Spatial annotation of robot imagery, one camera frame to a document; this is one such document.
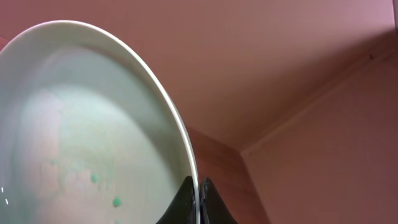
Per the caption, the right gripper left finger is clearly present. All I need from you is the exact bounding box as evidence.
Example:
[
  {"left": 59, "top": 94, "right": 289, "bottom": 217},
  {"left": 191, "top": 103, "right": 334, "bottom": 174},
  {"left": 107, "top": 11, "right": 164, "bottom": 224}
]
[{"left": 156, "top": 176, "right": 196, "bottom": 224}]

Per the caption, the white plate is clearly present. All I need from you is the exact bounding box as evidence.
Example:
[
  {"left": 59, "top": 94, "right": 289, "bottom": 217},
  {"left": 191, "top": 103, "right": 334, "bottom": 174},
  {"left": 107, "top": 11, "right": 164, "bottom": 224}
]
[{"left": 1, "top": 20, "right": 200, "bottom": 223}]

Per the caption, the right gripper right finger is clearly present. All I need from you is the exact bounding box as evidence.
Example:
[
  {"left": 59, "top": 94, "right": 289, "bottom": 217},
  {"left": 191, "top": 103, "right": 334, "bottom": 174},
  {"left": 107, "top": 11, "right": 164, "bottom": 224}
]
[{"left": 200, "top": 177, "right": 238, "bottom": 224}]

